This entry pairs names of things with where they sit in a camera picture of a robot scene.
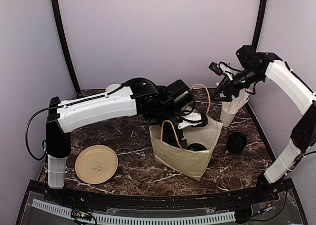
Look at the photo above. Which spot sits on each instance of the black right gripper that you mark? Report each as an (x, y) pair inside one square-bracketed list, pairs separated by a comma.
[(223, 87)]

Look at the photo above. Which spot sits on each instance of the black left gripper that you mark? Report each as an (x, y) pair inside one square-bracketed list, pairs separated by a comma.
[(179, 136)]

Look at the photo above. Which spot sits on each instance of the cream paper bag with handles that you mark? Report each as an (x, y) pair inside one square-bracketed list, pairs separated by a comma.
[(190, 163)]

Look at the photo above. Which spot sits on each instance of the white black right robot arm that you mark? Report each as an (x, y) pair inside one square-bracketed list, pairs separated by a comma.
[(262, 66)]

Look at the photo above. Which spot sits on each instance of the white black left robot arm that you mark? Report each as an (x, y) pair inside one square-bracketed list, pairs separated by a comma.
[(138, 96)]

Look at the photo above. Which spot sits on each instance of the bundle of wrapped white straws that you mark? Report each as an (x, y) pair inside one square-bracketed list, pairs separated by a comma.
[(237, 103)]

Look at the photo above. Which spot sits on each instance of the white cup holding straws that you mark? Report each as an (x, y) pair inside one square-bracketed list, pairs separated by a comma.
[(227, 116)]

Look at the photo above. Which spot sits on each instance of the stack of black cup lids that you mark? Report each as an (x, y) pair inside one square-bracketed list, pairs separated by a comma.
[(236, 143)]

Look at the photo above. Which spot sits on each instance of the stack of white paper cups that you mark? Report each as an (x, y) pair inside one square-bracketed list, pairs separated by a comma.
[(112, 87)]

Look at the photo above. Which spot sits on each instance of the beige round plate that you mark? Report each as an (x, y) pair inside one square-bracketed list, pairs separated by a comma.
[(96, 164)]

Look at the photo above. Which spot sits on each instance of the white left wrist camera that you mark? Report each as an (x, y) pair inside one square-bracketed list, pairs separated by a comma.
[(194, 119)]

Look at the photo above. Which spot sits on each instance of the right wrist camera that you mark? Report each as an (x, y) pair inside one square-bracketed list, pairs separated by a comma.
[(219, 71)]

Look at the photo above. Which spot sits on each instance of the black front table rail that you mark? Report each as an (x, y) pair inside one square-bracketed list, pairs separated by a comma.
[(235, 200)]

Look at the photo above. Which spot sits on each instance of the white slotted cable duct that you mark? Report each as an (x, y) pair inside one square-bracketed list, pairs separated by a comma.
[(136, 217)]

